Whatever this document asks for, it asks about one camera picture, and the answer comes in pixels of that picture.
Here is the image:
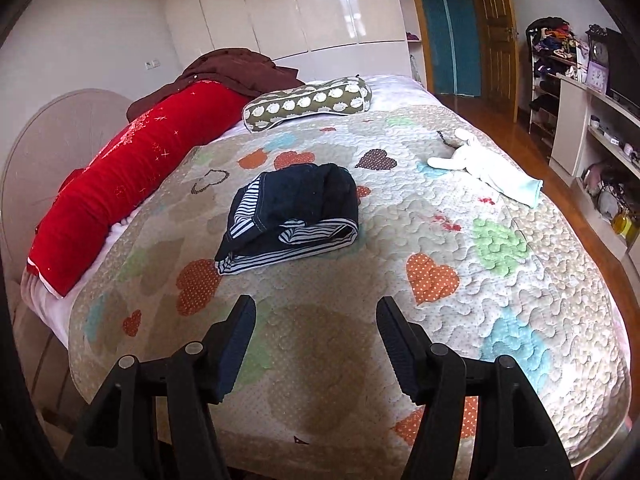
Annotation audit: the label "yellow bottle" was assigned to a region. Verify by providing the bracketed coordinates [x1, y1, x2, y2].
[611, 210, 638, 238]

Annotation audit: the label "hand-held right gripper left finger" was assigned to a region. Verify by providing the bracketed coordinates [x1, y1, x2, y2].
[62, 294, 258, 480]

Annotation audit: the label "glossy white wardrobe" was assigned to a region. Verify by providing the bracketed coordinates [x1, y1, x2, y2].
[160, 0, 426, 86]

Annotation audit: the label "striped pants with dark patches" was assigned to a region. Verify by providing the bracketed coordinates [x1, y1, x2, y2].
[214, 162, 361, 277]

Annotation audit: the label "wooden door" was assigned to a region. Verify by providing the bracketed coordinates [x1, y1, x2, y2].
[470, 0, 521, 123]

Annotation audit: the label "black television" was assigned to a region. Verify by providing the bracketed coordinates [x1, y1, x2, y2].
[605, 27, 640, 111]

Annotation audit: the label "beige round headboard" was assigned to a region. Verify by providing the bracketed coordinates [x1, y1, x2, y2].
[0, 89, 132, 271]

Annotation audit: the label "shoe rack with shoes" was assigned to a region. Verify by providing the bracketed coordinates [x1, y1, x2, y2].
[525, 17, 591, 146]

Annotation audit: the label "purple desk clock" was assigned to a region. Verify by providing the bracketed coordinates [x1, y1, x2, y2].
[586, 61, 611, 94]

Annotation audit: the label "quilted heart-pattern bedspread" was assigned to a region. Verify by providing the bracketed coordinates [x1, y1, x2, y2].
[67, 102, 633, 468]

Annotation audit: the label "brown blanket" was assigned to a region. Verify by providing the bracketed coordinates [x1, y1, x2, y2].
[126, 47, 306, 123]

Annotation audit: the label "white round object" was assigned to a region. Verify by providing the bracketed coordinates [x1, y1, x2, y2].
[597, 191, 621, 221]

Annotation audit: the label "white plush rabbit comforter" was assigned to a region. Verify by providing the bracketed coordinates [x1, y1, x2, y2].
[426, 127, 545, 208]

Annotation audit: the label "green patterned pillow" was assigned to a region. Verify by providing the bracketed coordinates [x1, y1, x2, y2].
[242, 76, 373, 133]

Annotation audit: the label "pale bed sheet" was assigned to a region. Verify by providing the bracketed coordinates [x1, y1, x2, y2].
[20, 74, 436, 351]

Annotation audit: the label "teal door panel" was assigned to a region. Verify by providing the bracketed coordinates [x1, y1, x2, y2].
[410, 0, 483, 97]

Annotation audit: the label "beige desk shelf unit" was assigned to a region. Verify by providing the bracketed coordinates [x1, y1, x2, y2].
[547, 74, 640, 261]

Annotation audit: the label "red bolster pillow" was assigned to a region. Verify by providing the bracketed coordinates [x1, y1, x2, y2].
[27, 80, 251, 297]

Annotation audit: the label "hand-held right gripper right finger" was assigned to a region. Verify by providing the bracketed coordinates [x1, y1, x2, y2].
[375, 296, 576, 480]

